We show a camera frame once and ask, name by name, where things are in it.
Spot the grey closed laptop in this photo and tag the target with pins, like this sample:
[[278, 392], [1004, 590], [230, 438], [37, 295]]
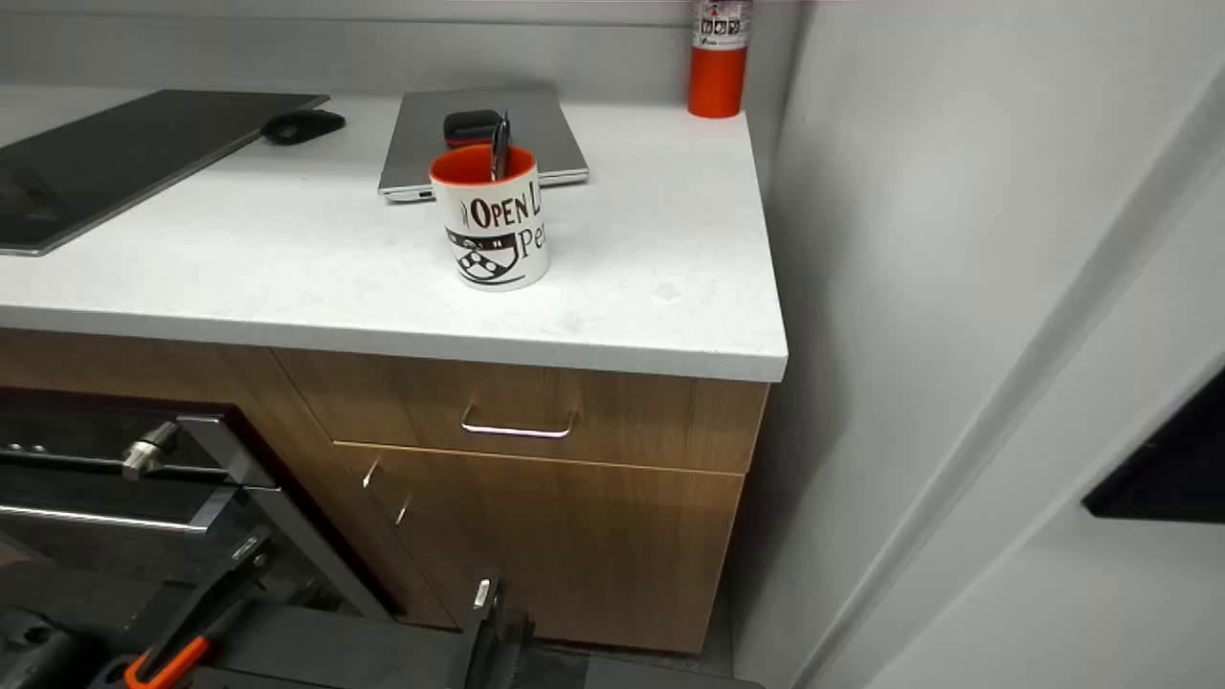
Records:
[[532, 119]]

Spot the black perforated robot table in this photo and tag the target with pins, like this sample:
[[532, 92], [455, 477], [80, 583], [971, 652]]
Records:
[[112, 509]]

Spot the wooden cabinet with drawer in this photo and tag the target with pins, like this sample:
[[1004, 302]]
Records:
[[614, 533]]

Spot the white mug orange interior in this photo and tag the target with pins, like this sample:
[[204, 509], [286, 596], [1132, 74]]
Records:
[[490, 223]]

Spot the black computer mouse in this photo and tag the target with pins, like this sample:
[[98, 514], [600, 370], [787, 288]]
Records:
[[299, 129]]

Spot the silver drawer handle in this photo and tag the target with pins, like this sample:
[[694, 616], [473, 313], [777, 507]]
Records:
[[475, 426]]

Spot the black orange clamp near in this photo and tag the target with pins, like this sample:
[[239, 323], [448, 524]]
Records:
[[198, 630]]

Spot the black induction cooktop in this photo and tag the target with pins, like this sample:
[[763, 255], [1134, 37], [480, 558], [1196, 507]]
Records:
[[78, 172]]

